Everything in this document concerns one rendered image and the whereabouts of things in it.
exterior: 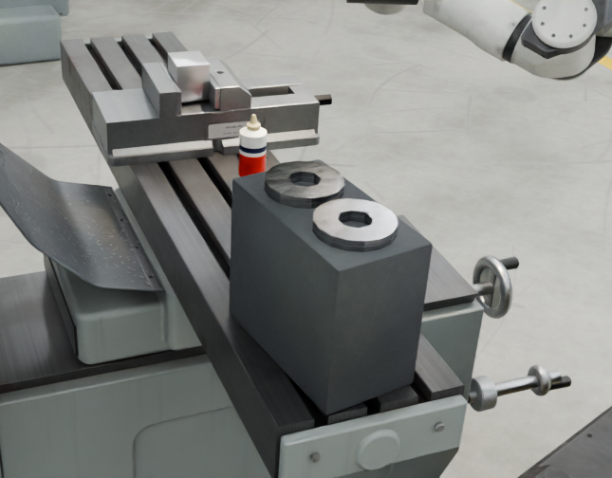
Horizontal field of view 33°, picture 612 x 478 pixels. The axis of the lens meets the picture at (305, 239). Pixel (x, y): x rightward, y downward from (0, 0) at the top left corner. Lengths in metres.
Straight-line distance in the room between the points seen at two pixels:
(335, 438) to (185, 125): 0.67
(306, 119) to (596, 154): 2.44
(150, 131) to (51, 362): 0.38
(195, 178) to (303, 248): 0.53
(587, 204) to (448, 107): 0.85
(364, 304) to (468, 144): 2.88
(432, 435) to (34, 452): 0.64
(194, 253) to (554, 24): 0.55
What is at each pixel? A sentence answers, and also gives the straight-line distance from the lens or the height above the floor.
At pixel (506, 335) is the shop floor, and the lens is 2.89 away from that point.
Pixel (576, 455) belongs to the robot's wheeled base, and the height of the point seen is 0.59.
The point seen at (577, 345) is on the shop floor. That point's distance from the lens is 2.91.
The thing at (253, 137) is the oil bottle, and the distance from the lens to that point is 1.52.
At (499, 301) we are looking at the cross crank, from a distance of 1.91.
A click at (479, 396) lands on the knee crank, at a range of 1.86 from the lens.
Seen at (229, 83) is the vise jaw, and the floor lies 1.01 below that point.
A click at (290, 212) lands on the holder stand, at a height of 1.09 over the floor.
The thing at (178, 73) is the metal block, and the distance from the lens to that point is 1.63.
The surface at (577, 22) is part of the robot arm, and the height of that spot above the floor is 1.24.
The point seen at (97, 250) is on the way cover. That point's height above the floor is 0.85.
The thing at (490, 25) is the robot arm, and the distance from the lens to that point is 1.38.
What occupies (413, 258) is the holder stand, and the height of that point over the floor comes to 1.08.
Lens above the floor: 1.64
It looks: 31 degrees down
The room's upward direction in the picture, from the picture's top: 4 degrees clockwise
